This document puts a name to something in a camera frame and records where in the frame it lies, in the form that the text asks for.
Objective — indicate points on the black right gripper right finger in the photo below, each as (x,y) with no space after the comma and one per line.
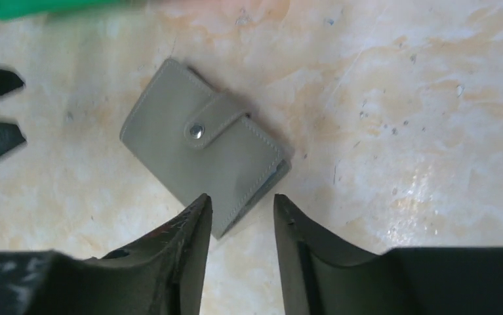
(321,273)

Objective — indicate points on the green plastic bin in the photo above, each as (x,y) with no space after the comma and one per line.
(14,9)

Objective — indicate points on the grey leather card holder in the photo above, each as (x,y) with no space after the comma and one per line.
(197,140)

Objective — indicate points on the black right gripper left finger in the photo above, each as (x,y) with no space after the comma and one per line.
(161,272)

